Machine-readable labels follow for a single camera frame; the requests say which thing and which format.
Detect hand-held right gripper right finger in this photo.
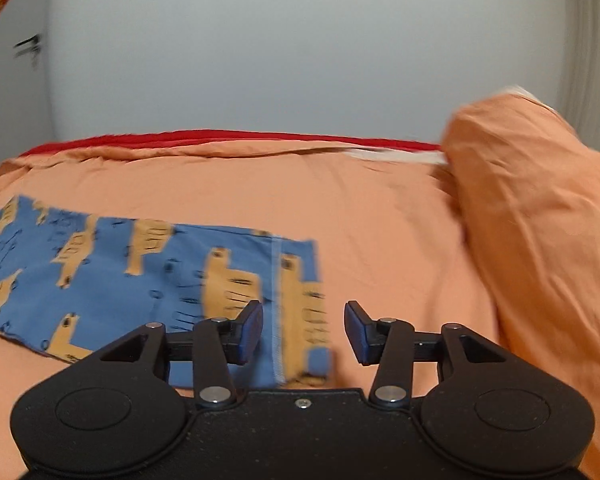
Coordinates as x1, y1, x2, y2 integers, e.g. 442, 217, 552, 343
344, 300, 509, 408

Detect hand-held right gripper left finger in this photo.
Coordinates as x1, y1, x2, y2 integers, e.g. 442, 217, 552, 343
99, 300, 265, 408

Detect blue pants with yellow print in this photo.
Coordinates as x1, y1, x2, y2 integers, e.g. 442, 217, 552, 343
0, 194, 333, 391

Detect orange bed cover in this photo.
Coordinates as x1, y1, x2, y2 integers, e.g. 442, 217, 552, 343
0, 142, 600, 480

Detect white bed sheet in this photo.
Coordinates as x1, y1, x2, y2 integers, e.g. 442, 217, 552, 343
352, 148, 451, 167

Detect red blanket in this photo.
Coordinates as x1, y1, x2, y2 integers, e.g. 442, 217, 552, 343
17, 131, 443, 158

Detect orange pillow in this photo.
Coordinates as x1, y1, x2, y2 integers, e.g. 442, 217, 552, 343
440, 87, 600, 461

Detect white door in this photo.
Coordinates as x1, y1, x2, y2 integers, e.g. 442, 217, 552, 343
0, 0, 56, 173

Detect black door handle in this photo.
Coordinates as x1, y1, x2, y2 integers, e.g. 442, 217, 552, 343
13, 33, 43, 67

